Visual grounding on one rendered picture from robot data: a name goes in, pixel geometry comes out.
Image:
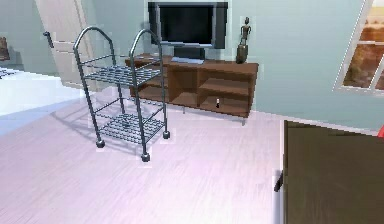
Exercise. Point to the brown wooden television stand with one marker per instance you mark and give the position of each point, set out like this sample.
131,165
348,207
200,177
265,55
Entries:
213,71

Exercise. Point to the white framed window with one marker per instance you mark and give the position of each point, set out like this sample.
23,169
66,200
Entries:
365,56

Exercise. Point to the beige room door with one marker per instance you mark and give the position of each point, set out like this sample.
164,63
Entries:
63,36

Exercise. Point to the dark bronze figure statue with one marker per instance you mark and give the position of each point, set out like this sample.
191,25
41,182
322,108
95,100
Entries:
243,46

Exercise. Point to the black television set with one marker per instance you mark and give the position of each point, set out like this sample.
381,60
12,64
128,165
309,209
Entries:
186,25

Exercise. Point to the brown object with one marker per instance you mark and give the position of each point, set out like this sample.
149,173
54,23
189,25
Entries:
3,49

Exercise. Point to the red object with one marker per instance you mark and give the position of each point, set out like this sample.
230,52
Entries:
381,131

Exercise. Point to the small black white object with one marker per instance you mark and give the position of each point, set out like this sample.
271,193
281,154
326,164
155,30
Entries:
217,102

